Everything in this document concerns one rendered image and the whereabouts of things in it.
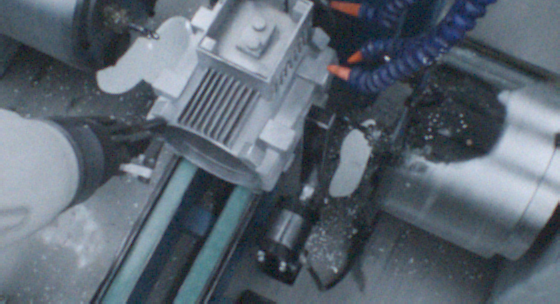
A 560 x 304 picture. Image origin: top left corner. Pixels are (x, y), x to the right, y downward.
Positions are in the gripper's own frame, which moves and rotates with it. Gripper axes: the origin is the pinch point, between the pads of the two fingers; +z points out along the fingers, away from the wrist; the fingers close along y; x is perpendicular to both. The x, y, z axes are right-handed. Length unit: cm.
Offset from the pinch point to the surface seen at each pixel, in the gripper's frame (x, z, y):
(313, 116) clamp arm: -12.0, -9.9, -19.0
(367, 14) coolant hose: -23.1, 2.5, -18.5
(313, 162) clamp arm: -5.3, 0.5, -19.8
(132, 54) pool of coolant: -1.0, 35.6, 19.3
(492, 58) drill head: -24.0, 9.2, -33.5
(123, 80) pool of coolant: 3.1, 33.1, 18.3
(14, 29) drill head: -3.0, 7.1, 25.1
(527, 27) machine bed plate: -31, 53, -39
